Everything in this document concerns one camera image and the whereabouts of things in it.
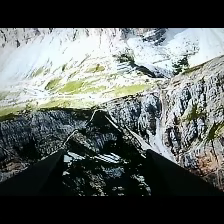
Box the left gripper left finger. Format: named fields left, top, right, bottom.
left=0, top=148, right=67, bottom=197

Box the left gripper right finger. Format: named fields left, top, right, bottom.
left=143, top=148, right=224, bottom=197

